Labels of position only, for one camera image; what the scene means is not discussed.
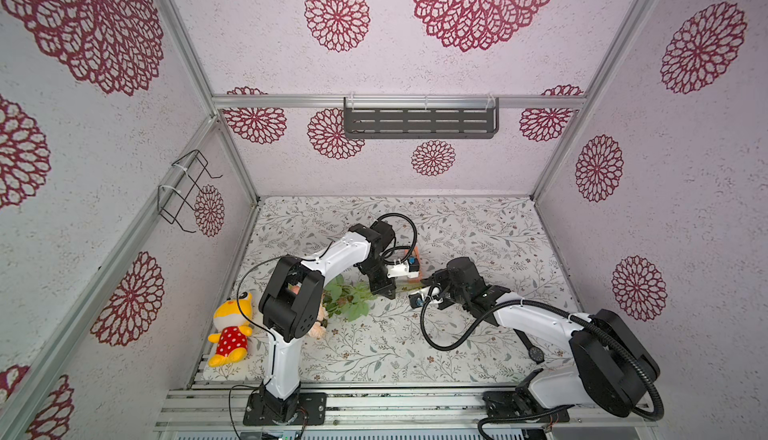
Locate pink artificial rose stem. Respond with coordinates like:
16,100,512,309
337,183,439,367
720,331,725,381
323,275,375,322

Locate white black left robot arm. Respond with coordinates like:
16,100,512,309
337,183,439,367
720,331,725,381
258,220,396,401

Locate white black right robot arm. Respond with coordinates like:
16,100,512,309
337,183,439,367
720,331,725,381
410,257,665,422

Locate black wristwatch on table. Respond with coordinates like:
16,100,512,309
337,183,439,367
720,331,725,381
514,329,545,364

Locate yellow plush toy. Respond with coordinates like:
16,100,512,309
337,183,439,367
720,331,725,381
208,292,253,368

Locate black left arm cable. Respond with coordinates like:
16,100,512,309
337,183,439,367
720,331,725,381
226,212,419,440

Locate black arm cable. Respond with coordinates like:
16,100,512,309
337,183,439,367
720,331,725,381
226,212,419,440
419,286,666,440

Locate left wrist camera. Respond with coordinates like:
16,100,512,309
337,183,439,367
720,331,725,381
387,259,413,280

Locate dark grey wall shelf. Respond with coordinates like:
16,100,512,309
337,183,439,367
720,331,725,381
342,97,499,140

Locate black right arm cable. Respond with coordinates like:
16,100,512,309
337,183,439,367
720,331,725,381
419,286,666,440

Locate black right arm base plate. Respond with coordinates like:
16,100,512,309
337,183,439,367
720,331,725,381
482,390,570,424

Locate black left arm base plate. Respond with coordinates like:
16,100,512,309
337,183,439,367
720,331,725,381
243,390,328,427

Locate black wire wall basket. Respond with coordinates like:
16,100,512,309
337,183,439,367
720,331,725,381
155,149,222,234

